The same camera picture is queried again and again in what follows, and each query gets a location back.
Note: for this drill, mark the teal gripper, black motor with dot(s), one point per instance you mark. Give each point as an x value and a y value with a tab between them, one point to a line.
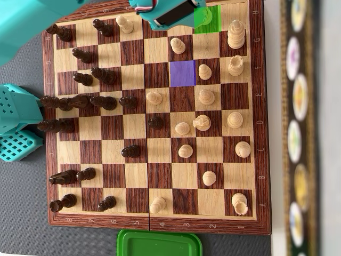
174	16

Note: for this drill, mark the light wooden chess knight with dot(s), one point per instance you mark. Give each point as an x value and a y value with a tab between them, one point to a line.
201	122
203	17

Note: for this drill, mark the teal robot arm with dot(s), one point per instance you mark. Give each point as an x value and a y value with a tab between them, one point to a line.
21	26

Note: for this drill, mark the teal perforated robot base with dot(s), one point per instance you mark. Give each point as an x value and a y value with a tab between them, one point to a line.
16	149

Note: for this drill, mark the light wooden chess pawn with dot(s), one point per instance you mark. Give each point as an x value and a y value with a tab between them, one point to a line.
157	204
177	45
209	177
125	24
185	150
204	72
154	97
182	128

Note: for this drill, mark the light wooden chess king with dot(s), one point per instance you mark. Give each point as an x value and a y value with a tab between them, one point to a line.
235	34

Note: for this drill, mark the dark brown chess pawn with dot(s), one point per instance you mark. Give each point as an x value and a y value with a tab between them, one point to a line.
82	55
106	203
102	26
130	151
155	123
86	174
128	102
83	79

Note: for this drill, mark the light wooden chess rook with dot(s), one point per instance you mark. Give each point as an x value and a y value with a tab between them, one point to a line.
235	65
239	204

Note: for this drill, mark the dark brown chess rook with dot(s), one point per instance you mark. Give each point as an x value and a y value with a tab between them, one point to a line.
62	202
62	33

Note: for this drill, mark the dark brown chess knight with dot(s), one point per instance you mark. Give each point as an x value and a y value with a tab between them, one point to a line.
81	101
62	177

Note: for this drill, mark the dark brown chess king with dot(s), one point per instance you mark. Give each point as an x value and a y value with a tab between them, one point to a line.
54	102

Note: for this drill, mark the wooden folding chess board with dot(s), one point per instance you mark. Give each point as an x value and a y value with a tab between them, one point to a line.
157	176

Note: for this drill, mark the dark brown chess queen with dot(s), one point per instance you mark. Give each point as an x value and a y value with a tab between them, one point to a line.
54	126

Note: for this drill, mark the dark patterned strip with medallions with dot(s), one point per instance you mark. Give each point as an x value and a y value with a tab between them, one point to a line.
301	128

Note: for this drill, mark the green plastic container lid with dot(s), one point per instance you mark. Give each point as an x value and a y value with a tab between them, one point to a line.
160	244

